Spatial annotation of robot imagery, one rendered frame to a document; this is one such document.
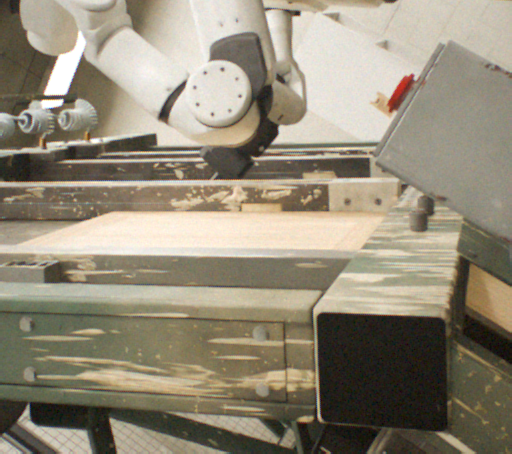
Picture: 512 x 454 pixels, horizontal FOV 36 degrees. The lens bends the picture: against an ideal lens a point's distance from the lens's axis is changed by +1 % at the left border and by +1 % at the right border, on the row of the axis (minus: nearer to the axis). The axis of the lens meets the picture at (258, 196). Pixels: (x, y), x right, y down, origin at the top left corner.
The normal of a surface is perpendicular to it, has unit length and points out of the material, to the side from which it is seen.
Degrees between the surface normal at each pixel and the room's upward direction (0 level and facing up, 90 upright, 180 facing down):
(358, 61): 90
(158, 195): 90
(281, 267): 90
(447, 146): 90
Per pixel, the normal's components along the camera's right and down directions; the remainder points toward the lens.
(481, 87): -0.28, 0.14
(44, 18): -0.26, 0.70
